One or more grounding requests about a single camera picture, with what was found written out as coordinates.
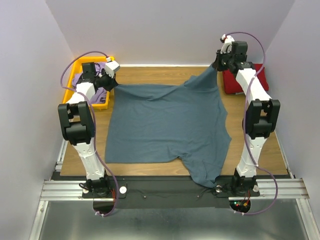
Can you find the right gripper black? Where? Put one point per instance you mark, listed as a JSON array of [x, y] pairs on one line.
[[219, 63]]

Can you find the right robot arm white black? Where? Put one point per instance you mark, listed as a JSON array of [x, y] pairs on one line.
[[259, 121]]

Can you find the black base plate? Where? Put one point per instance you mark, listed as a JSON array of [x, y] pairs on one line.
[[173, 192]]

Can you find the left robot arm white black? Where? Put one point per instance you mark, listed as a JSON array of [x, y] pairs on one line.
[[78, 126]]

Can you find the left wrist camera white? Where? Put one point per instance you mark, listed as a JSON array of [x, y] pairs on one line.
[[111, 66]]

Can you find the blue-grey t-shirt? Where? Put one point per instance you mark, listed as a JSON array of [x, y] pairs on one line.
[[157, 123]]

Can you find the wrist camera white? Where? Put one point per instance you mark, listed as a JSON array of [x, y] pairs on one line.
[[227, 41], [111, 66]]

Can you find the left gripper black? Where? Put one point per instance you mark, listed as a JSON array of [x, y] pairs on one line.
[[110, 83]]

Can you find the yellow plastic tray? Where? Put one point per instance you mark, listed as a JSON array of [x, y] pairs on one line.
[[105, 105]]

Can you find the folded red t-shirt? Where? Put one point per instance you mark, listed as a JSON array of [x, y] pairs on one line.
[[231, 86]]

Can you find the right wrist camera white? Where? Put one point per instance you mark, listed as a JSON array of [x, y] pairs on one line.
[[227, 41]]

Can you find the aluminium frame rail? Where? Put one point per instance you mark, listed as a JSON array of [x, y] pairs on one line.
[[69, 172]]

